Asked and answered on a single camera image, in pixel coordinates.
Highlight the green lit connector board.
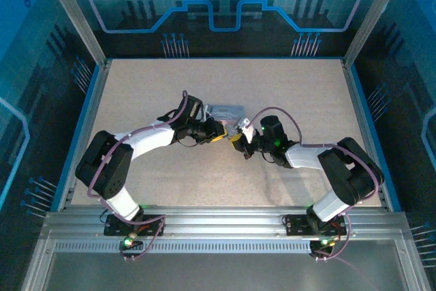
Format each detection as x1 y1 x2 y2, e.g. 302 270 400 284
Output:
119 232 144 251
309 236 337 255

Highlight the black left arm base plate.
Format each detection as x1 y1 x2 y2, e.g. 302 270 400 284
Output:
104 214 166 237

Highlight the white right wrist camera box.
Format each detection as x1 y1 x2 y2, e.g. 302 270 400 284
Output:
237 117 255 144

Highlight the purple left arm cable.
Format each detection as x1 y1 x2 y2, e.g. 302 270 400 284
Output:
87 90 190 261

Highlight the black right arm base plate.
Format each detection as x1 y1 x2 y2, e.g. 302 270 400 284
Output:
283 213 347 237

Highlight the aluminium table side rail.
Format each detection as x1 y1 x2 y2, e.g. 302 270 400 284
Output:
57 59 114 212
340 59 393 211

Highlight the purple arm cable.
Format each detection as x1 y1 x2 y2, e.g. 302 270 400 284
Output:
87 90 190 261
247 106 379 261

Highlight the aluminium frame post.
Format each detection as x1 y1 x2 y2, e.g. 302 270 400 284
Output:
342 0 411 69
37 0 110 67

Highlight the slotted grey cable duct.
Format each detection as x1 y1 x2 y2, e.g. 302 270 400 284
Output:
54 241 396 254

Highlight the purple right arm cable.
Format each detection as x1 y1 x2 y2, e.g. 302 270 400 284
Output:
247 106 379 261

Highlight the aluminium mounting rail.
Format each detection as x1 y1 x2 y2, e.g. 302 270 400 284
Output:
39 206 412 243

